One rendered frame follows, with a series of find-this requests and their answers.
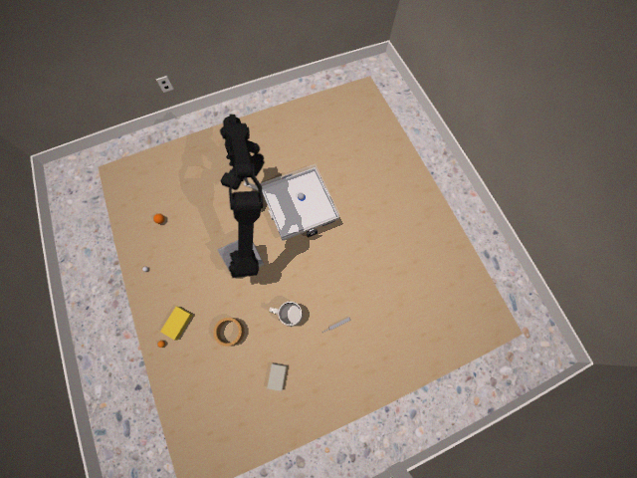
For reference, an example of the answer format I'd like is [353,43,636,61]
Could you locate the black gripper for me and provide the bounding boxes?
[220,140,260,190]

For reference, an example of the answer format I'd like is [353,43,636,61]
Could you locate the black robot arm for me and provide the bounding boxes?
[220,115,265,278]

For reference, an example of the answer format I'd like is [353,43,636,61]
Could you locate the white mug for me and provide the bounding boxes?
[269,302,303,327]

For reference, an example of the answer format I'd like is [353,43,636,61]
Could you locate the yellow rectangular block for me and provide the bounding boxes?
[161,307,193,340]

